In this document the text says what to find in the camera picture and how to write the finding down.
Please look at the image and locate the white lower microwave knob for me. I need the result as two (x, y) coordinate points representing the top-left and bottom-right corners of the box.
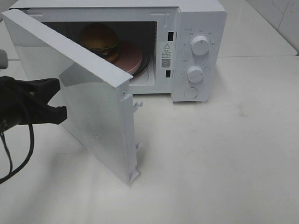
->
(187, 66), (204, 83)

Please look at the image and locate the glass microwave turntable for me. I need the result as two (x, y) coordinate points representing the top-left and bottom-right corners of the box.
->
(133, 55), (151, 77)

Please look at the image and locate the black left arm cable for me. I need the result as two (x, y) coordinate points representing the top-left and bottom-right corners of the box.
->
(0, 93), (35, 185)

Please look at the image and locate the white microwave oven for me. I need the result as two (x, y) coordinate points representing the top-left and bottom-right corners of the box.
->
(8, 0), (227, 102)

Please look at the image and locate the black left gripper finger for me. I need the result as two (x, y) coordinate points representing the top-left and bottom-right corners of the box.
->
(25, 105), (67, 125)
(21, 78), (60, 103)

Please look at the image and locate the white microwave knob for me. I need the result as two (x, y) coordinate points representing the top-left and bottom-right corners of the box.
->
(190, 35), (210, 56)
(187, 66), (204, 83)

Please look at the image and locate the burger with lettuce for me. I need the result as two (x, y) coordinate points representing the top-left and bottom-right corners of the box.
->
(78, 23), (119, 63)

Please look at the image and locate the white warning label sticker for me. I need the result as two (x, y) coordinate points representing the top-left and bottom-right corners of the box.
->
(159, 41), (173, 69)

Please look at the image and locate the pink round plate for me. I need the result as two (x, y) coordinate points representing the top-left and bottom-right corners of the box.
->
(114, 41), (142, 75)

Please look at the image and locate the white microwave door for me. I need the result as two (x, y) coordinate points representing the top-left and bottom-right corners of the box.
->
(2, 9), (142, 183)

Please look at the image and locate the white upper microwave knob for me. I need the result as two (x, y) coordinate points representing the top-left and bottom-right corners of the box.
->
(190, 35), (210, 56)

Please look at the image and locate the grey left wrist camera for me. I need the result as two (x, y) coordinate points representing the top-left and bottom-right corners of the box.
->
(0, 49), (8, 70)

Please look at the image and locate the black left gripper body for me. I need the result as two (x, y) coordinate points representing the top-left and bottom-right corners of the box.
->
(0, 76), (35, 128)

